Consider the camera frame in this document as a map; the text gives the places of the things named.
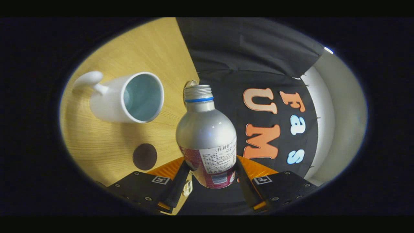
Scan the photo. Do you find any white cup blue inside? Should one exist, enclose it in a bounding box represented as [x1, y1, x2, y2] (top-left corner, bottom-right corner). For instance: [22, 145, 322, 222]
[73, 71, 165, 124]

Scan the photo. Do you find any silver juice bottle red label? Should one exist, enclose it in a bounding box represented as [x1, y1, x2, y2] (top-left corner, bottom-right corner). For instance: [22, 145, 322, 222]
[176, 85, 237, 189]

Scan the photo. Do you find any wooden table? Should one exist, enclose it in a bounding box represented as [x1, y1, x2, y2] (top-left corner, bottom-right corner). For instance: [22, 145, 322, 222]
[60, 17, 200, 216]

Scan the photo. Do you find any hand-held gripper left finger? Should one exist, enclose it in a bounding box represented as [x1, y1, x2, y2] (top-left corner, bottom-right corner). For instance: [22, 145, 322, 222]
[107, 157, 191, 214]

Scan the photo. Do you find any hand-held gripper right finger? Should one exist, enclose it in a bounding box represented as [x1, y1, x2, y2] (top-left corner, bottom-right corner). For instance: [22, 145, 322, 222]
[235, 155, 319, 214]

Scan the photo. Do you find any black backdrop cloth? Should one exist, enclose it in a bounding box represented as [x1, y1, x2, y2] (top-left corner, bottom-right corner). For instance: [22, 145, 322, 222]
[176, 17, 325, 216]

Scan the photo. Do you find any dark round coaster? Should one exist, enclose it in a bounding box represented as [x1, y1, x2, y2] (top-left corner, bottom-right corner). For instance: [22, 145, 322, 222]
[133, 143, 158, 171]

